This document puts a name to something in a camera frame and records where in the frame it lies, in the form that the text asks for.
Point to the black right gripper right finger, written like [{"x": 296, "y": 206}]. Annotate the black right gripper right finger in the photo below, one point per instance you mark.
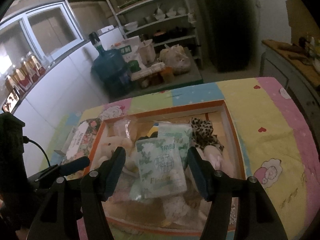
[{"x": 256, "y": 219}]

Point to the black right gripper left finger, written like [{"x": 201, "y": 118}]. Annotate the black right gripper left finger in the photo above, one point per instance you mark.
[{"x": 69, "y": 200}]

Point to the leopard print cloth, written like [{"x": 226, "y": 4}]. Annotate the leopard print cloth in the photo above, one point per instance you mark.
[{"x": 203, "y": 134}]

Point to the green floral tissue pack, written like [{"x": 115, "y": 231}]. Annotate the green floral tissue pack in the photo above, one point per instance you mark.
[{"x": 160, "y": 167}]

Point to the clear plastic packet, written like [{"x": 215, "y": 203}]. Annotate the clear plastic packet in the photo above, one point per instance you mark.
[{"x": 126, "y": 128}]

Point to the yellow white snack pouch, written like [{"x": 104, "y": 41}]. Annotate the yellow white snack pouch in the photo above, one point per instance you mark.
[{"x": 153, "y": 132}]

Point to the beige teddy bear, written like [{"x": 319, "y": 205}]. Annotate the beige teddy bear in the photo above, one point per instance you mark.
[{"x": 107, "y": 146}]

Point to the colourful cartoon bed sheet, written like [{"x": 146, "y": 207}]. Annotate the colourful cartoon bed sheet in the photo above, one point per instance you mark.
[{"x": 272, "y": 132}]

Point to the floral tissue box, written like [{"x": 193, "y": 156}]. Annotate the floral tissue box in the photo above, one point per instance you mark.
[{"x": 79, "y": 142}]

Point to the smartphone on window sill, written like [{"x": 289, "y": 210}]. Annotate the smartphone on window sill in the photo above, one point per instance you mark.
[{"x": 11, "y": 101}]

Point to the orange rimmed cardboard tray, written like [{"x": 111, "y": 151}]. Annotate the orange rimmed cardboard tray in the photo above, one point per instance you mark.
[{"x": 134, "y": 220}]

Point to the grey kitchen counter cabinet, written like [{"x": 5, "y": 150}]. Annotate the grey kitchen counter cabinet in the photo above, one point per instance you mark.
[{"x": 300, "y": 81}]

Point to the blue water jug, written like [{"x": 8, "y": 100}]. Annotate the blue water jug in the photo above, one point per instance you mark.
[{"x": 111, "y": 69}]

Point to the low green table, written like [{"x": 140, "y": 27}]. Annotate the low green table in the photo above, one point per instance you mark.
[{"x": 193, "y": 77}]

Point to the plastic bag of food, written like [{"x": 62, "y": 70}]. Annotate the plastic bag of food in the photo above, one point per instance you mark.
[{"x": 175, "y": 58}]

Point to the black refrigerator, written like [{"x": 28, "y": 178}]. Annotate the black refrigerator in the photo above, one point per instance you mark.
[{"x": 228, "y": 33}]

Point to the grey metal shelf rack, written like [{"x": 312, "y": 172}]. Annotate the grey metal shelf rack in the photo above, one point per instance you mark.
[{"x": 165, "y": 22}]

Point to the brown cardboard wall sheet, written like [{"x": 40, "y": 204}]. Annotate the brown cardboard wall sheet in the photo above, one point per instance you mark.
[{"x": 300, "y": 20}]

